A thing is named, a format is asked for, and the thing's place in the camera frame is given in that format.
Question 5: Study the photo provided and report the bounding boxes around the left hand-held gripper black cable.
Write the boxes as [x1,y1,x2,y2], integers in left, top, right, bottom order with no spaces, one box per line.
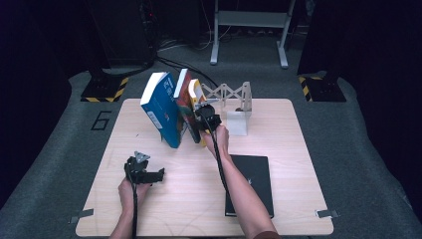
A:
[129,170,139,239]

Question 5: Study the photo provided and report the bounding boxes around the black floor cables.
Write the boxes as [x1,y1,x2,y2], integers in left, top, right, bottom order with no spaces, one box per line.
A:
[155,56,222,94]

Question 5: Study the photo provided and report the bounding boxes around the person's right hand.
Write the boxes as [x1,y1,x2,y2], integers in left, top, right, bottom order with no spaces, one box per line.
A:
[201,123,231,161]

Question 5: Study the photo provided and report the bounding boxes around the yellow book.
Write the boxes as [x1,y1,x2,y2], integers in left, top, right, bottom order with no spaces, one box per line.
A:
[187,78,211,147]

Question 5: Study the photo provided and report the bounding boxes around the white metal stand frame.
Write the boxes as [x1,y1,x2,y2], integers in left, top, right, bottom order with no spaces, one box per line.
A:
[209,0,297,70]

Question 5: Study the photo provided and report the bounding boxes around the hand-held gripper black cable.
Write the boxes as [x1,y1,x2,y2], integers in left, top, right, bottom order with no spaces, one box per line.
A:
[129,170,139,239]
[198,112,232,195]

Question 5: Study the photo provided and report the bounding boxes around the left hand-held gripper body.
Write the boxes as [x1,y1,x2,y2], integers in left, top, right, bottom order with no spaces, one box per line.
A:
[123,150,153,185]

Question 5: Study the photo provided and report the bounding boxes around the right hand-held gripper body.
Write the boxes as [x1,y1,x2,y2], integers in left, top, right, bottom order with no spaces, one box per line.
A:
[194,98,223,132]

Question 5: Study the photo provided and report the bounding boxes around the black cabinet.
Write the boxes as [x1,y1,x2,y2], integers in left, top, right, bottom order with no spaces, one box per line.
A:
[87,0,157,68]

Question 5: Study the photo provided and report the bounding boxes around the person's left hand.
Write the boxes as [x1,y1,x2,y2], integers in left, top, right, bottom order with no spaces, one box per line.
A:
[117,177,151,217]

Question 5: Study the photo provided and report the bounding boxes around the grey tape piece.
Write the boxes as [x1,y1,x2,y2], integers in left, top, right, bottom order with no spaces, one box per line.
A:
[69,208,95,225]
[316,209,339,220]

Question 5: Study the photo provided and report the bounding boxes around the red and blue illustrated book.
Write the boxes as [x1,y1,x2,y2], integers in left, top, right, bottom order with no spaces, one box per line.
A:
[173,68,202,144]

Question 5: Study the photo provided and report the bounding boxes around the grey expandable metal book rack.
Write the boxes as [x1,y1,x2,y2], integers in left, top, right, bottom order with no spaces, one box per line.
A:
[200,81,254,137]

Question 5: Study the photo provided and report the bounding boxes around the thick blue book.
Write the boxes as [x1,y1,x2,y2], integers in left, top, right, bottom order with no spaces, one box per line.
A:
[139,71,187,149]

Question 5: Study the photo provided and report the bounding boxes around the black yellow striped stand base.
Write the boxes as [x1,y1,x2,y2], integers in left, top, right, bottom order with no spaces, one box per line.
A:
[298,73,347,103]
[80,68,129,104]

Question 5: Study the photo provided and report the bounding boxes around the right hand-held gripper black cable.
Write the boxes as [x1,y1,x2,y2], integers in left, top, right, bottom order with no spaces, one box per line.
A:
[198,112,232,195]

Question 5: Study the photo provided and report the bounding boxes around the black hardcover book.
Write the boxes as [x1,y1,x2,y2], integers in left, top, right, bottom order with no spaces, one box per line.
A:
[224,153,276,219]

